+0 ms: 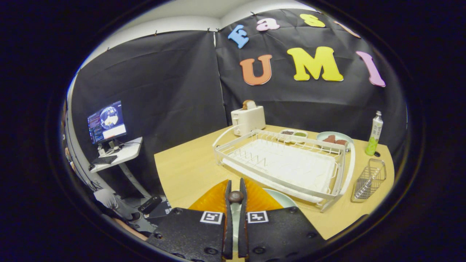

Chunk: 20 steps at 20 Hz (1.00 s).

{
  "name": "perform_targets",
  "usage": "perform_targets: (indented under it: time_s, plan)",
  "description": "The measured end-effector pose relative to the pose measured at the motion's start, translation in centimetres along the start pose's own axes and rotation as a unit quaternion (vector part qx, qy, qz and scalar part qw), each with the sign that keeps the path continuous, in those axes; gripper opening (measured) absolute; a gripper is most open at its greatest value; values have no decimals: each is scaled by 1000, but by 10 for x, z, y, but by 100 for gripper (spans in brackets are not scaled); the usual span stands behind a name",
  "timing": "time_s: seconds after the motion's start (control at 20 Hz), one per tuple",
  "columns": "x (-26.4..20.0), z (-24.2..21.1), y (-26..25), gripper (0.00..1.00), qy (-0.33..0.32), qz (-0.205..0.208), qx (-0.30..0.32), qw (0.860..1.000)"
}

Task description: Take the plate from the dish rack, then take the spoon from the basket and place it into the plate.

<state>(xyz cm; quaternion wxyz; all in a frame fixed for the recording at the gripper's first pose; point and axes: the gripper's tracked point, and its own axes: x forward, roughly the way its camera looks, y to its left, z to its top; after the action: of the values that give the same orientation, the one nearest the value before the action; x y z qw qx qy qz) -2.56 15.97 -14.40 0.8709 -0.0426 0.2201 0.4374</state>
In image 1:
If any person's grey trouser leg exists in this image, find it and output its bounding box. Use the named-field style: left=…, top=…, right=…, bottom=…
left=94, top=188, right=153, bottom=233

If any black device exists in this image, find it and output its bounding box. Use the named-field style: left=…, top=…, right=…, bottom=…
left=138, top=196, right=163, bottom=214

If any white side desk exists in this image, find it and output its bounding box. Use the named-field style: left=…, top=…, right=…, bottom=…
left=89, top=137, right=151, bottom=199

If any pale green plate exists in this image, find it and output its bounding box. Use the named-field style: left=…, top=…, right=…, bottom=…
left=232, top=188, right=298, bottom=251

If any clear bottle with green liquid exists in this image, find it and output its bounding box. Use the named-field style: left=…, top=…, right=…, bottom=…
left=365, top=111, right=384, bottom=156

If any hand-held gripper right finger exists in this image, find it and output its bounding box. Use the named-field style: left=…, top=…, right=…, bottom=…
left=238, top=178, right=326, bottom=262

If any green plate with food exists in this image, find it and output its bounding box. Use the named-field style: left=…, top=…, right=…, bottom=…
left=316, top=131, right=354, bottom=151

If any metal wire basket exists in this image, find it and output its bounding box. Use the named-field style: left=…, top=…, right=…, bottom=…
left=351, top=158, right=387, bottom=203

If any computer monitor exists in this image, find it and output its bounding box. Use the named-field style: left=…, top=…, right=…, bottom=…
left=87, top=100, right=128, bottom=144

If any white dish rack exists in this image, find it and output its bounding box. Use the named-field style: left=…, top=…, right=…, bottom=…
left=213, top=125, right=356, bottom=213

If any white toaster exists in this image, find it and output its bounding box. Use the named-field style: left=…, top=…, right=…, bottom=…
left=231, top=106, right=266, bottom=137

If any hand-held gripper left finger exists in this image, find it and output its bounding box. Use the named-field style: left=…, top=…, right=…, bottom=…
left=146, top=178, right=233, bottom=262

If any white two-part sauce dish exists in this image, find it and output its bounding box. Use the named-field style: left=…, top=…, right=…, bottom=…
left=279, top=129, right=308, bottom=140

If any black keyboard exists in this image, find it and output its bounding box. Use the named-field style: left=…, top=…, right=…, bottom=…
left=92, top=155, right=118, bottom=165

